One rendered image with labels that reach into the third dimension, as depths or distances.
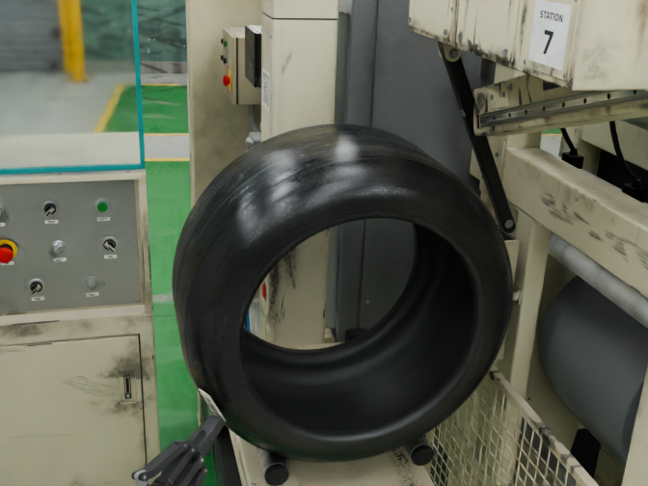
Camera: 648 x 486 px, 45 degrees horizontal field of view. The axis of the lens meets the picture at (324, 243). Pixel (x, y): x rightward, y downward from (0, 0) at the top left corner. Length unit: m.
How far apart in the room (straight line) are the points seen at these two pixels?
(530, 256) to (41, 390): 1.24
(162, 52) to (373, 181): 9.25
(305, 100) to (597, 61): 0.68
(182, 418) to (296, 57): 1.97
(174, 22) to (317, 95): 8.82
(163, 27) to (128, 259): 8.46
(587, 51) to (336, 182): 0.42
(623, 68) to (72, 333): 1.45
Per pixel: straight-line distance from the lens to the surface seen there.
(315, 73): 1.57
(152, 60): 10.45
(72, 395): 2.15
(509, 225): 1.74
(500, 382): 1.61
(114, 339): 2.06
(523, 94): 1.45
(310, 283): 1.70
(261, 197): 1.23
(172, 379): 3.47
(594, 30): 1.06
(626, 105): 1.19
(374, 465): 1.67
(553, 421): 2.43
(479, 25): 1.29
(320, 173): 1.23
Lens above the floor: 1.82
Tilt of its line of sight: 22 degrees down
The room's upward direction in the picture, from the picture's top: 2 degrees clockwise
